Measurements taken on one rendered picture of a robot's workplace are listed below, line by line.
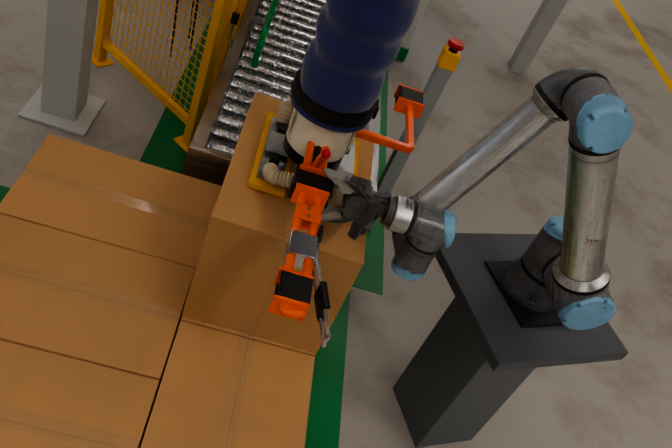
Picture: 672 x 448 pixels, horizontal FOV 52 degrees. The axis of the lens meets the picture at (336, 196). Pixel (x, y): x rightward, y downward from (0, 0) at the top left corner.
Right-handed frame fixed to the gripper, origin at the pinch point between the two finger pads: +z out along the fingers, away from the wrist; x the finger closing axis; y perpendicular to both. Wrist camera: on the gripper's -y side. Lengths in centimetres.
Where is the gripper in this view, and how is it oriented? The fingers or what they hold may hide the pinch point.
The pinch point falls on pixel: (312, 193)
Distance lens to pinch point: 164.2
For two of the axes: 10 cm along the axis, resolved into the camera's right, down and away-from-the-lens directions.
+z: -9.4, -2.9, -1.5
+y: 0.7, -6.3, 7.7
